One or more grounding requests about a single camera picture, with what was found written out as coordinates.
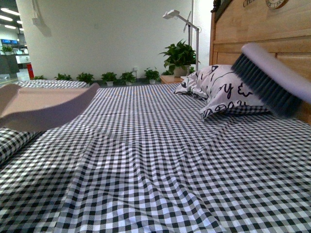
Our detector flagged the small potted plant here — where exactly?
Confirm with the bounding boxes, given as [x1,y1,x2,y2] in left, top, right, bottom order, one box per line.
[144,67,160,84]
[120,71,136,85]
[102,72,117,86]
[76,72,94,84]
[55,73,73,81]

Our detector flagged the beige plastic dustpan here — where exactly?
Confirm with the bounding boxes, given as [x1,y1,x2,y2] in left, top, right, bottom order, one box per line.
[0,83,99,132]

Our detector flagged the far wooden bedside table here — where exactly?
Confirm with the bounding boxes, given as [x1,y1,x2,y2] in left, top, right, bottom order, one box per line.
[160,75,184,84]

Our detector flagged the checkered pillow at left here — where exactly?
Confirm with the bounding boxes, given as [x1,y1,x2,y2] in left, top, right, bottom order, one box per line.
[0,128,39,165]

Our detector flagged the large potted green plant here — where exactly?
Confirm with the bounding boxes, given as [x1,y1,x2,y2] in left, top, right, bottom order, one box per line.
[161,40,196,77]

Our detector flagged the round wall clock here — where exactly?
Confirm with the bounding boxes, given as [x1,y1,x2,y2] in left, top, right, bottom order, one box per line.
[265,0,287,10]

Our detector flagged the beige hand brush black bristles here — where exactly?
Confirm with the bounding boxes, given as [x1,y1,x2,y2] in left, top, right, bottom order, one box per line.
[232,43,311,118]

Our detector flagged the wooden headboard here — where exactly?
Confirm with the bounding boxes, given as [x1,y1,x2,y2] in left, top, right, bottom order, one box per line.
[208,0,311,124]

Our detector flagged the checkered black white bedsheet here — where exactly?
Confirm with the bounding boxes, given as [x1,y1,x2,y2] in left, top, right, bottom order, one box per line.
[0,84,311,233]

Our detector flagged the white pillow black doodles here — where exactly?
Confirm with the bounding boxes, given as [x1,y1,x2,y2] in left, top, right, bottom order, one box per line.
[174,65,268,119]

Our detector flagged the white floor lamp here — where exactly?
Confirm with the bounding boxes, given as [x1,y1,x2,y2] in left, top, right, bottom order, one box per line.
[162,9,201,73]

